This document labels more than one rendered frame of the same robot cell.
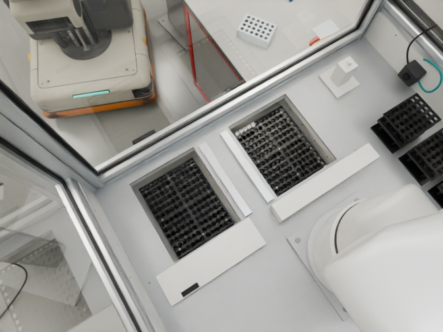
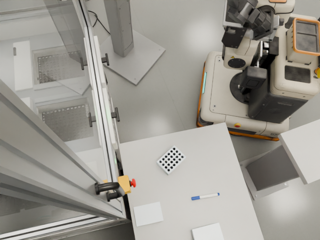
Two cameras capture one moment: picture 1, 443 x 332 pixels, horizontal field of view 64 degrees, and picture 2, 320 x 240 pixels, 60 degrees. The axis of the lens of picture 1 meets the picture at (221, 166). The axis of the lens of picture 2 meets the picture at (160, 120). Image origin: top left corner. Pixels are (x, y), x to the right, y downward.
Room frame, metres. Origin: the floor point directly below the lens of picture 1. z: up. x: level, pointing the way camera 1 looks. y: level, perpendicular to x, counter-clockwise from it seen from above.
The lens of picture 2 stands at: (0.91, -0.46, 2.14)
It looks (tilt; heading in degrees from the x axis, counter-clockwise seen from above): 69 degrees down; 105
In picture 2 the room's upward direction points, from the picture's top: 5 degrees clockwise
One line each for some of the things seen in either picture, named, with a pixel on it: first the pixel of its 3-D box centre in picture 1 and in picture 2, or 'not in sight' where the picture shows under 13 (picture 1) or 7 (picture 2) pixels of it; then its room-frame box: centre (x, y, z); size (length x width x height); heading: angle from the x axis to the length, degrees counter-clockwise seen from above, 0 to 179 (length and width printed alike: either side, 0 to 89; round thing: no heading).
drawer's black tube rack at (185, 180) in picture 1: (186, 207); not in sight; (0.21, 0.10, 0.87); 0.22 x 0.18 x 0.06; 33
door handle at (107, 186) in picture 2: not in sight; (112, 191); (0.80, -0.41, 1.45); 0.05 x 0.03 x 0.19; 33
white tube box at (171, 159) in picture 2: not in sight; (171, 160); (0.90, -0.12, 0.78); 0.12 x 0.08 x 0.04; 64
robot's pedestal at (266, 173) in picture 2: not in sight; (284, 164); (1.59, 0.21, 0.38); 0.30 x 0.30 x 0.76; 41
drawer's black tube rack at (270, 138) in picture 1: (277, 152); not in sight; (0.38, -0.17, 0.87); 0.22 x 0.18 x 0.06; 33
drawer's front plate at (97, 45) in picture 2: not in sight; (100, 64); (0.38, 0.21, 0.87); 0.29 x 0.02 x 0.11; 123
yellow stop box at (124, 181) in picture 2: not in sight; (125, 185); (0.74, -0.33, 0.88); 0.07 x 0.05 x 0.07; 123
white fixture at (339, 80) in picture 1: (343, 71); not in sight; (0.58, -0.34, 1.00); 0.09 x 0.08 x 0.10; 33
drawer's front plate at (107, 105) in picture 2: not in sight; (110, 118); (0.55, -0.06, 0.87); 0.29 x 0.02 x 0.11; 123
